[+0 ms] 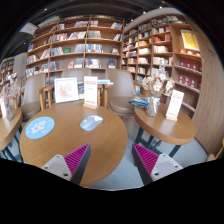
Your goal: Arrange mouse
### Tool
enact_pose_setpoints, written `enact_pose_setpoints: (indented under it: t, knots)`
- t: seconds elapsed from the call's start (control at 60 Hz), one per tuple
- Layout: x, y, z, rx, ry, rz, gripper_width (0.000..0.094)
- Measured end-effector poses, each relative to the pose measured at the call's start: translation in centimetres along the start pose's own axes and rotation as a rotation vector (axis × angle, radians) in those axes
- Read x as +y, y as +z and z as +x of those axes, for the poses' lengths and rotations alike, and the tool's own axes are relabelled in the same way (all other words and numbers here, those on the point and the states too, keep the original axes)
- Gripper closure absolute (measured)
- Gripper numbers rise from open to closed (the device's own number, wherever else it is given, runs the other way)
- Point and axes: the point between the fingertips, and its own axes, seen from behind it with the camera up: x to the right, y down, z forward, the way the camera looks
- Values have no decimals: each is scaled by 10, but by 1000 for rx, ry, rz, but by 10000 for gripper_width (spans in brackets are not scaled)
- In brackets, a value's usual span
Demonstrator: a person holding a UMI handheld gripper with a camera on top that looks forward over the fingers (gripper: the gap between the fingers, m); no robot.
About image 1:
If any vase with flowers left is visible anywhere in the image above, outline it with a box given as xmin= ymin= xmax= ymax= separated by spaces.
xmin=0 ymin=80 xmax=21 ymax=121

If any white floral picture card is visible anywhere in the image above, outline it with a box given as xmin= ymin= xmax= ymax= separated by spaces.
xmin=54 ymin=78 xmax=79 ymax=103

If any brown armchair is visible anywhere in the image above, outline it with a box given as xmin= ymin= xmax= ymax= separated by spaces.
xmin=20 ymin=73 xmax=46 ymax=121
xmin=105 ymin=68 xmax=138 ymax=117

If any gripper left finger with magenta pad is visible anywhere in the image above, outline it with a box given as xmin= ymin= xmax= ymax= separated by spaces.
xmin=42 ymin=144 xmax=91 ymax=185

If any white sign in wooden stand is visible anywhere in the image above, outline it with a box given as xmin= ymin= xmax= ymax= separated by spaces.
xmin=84 ymin=76 xmax=98 ymax=109

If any round wooden centre table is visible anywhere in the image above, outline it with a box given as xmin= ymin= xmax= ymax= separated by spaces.
xmin=20 ymin=102 xmax=128 ymax=187

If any brown armchair right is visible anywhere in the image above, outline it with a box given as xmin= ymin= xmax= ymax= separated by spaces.
xmin=105 ymin=68 xmax=138 ymax=117

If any round wooden table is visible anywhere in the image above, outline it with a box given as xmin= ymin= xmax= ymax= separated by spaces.
xmin=0 ymin=109 xmax=23 ymax=161
xmin=134 ymin=103 xmax=197 ymax=157
xmin=20 ymin=102 xmax=128 ymax=187

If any wooden bookshelf right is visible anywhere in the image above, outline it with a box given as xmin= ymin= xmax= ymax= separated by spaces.
xmin=122 ymin=14 xmax=202 ymax=117

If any round blue mouse pad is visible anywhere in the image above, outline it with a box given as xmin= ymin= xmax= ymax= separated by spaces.
xmin=25 ymin=117 xmax=55 ymax=140

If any round wooden left table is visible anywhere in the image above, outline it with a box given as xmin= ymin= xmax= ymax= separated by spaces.
xmin=0 ymin=109 xmax=23 ymax=161

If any wooden bookshelf centre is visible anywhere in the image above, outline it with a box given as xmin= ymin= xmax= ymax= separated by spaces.
xmin=26 ymin=15 xmax=124 ymax=77

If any glass vase with dried flowers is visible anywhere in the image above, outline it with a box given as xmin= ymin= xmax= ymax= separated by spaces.
xmin=142 ymin=58 xmax=175 ymax=117

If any brown armchair left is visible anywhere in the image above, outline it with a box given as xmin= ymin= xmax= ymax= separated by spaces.
xmin=20 ymin=73 xmax=46 ymax=121

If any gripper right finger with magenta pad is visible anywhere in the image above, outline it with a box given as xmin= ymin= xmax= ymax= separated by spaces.
xmin=132 ymin=143 xmax=182 ymax=185

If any stack of books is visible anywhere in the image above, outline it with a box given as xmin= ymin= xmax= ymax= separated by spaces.
xmin=129 ymin=95 xmax=148 ymax=109

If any wooden chair behind table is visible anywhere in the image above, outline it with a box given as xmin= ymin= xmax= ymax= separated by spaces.
xmin=42 ymin=68 xmax=113 ymax=109

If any wooden bookshelf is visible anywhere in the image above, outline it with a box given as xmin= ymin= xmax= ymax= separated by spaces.
xmin=26 ymin=15 xmax=124 ymax=77
xmin=122 ymin=14 xmax=202 ymax=117

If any white sign on right table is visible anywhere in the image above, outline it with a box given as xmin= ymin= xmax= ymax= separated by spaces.
xmin=166 ymin=90 xmax=184 ymax=121

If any yellow framed picture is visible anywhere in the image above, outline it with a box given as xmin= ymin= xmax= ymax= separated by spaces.
xmin=180 ymin=29 xmax=199 ymax=51

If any round wooden right table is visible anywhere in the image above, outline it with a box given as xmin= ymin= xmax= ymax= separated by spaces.
xmin=134 ymin=103 xmax=197 ymax=157

